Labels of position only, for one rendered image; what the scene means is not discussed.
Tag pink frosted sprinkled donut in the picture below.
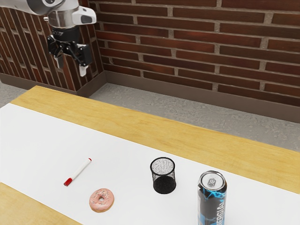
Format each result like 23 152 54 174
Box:
89 187 115 213

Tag black and blue drink can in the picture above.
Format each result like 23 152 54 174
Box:
197 170 227 225

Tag black mesh pen holder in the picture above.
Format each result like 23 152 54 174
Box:
150 157 177 195

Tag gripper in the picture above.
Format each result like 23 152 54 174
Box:
46 26 93 77

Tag white marker with red cap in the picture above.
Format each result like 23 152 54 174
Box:
63 158 92 188

